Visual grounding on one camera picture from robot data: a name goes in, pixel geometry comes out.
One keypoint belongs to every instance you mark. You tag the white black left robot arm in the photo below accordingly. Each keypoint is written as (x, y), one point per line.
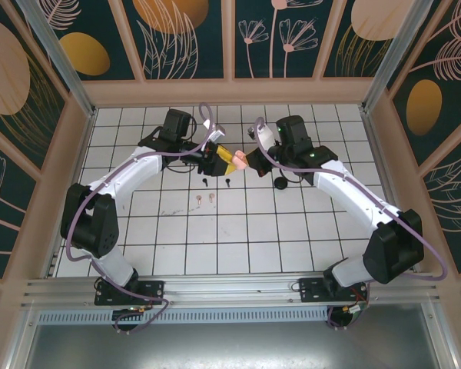
(138, 169)

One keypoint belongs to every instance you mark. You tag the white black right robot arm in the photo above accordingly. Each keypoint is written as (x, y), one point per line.
(349, 192)

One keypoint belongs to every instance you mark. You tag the dark panel outlined flowers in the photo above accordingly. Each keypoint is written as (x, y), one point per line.
(269, 57)

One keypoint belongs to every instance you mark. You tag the dark panel orange circle leaves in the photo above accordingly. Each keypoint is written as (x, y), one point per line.
(169, 46)

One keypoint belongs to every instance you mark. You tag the aluminium table edge profile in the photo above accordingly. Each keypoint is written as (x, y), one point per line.
(380, 165)
(82, 153)

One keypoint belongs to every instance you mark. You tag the dark panel gold oval feathers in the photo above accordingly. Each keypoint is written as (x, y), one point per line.
(445, 77)

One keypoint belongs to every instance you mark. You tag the dark panel feather outlines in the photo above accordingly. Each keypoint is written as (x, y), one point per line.
(453, 200)

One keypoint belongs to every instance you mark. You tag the dark panel peach circle gold lines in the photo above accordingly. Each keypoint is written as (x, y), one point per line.
(7, 77)

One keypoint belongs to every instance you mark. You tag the grey metal sheet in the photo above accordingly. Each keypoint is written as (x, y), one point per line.
(230, 350)

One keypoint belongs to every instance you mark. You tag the dark panel single flower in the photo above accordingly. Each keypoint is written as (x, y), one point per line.
(4, 200)

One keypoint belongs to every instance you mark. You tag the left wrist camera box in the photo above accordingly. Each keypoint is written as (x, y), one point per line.
(217, 134)

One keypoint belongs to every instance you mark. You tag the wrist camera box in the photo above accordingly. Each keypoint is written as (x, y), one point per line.
(217, 134)
(265, 136)

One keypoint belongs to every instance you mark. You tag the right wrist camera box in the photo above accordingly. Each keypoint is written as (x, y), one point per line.
(265, 136)

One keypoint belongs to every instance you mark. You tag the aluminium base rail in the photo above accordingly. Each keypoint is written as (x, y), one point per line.
(230, 292)

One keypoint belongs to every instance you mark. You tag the aluminium corner post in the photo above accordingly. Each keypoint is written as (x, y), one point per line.
(57, 57)
(397, 54)

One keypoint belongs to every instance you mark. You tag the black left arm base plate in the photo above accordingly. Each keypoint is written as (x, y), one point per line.
(153, 292)

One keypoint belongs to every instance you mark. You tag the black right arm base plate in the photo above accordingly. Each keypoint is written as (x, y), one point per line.
(311, 292)

